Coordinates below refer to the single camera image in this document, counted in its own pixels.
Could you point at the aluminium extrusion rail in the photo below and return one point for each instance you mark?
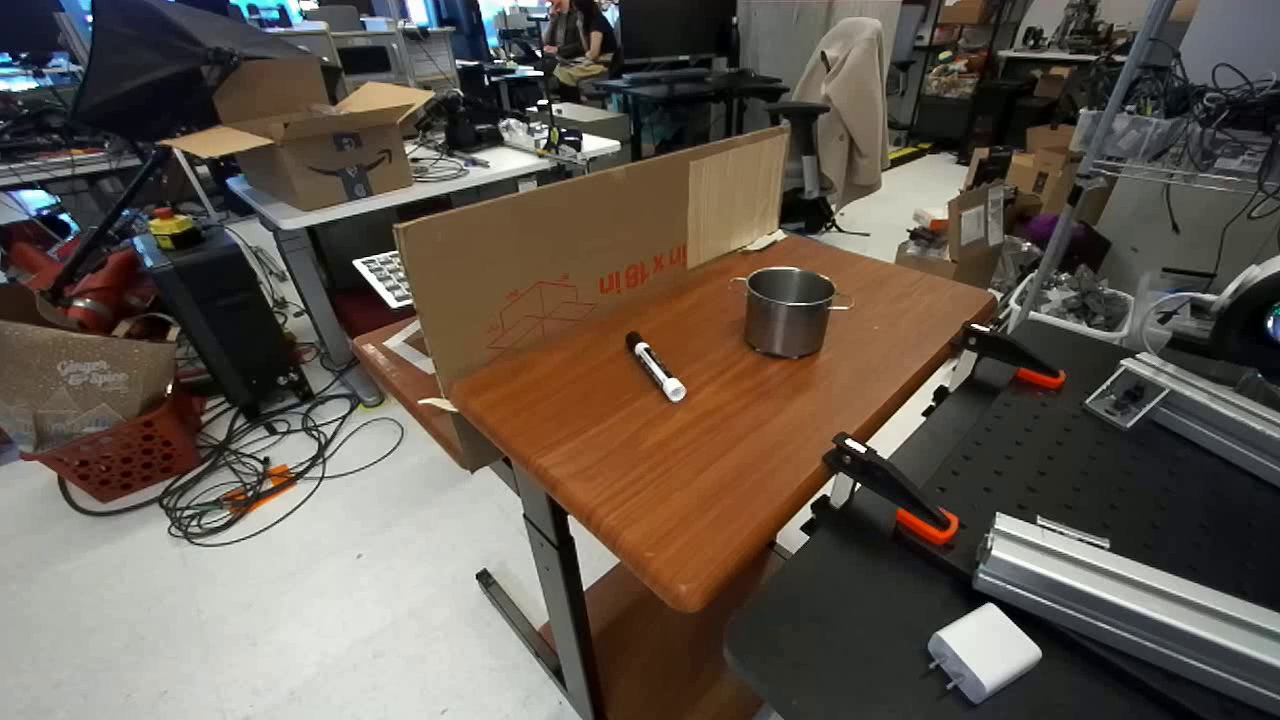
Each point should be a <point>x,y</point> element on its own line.
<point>1151,612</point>
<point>1209,415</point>

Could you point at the near aluminium extrusion rail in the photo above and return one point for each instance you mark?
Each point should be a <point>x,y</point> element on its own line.
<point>1151,612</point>

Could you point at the far aluminium extrusion rail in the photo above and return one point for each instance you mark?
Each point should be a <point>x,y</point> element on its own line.
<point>1209,415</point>

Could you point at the stainless steel pot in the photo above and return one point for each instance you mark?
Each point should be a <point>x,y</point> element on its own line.
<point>787,309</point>

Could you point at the brown cardboard panel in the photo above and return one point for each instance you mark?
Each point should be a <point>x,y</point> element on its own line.
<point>506,274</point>

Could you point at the orange-handled black clamp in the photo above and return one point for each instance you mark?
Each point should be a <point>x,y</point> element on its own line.
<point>1027,365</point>
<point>869,474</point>

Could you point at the far orange-handled black clamp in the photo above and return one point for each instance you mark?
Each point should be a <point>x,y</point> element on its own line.
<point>1027,365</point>

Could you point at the black optical breadboard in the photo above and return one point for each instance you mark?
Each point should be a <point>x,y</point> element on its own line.
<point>840,630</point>

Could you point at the black metal table leg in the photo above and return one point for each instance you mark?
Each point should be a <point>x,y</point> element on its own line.
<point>563,645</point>

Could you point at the beige jacket on chair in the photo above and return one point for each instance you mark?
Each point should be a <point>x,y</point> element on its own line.
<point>845,76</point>

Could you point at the brown paper bag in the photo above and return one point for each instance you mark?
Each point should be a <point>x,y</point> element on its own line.
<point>61,384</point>

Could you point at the white power adapter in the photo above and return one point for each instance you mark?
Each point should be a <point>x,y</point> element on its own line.
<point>980,653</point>

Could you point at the black and white dry-erase marker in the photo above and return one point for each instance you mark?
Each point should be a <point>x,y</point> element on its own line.
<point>663,377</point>

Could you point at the near orange-handled black clamp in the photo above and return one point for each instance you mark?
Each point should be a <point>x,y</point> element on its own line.
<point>869,474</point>

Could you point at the open cardboard box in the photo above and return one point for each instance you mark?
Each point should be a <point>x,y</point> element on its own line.
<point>300,146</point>

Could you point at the red plastic basket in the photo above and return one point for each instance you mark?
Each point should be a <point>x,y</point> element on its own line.
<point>134,455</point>

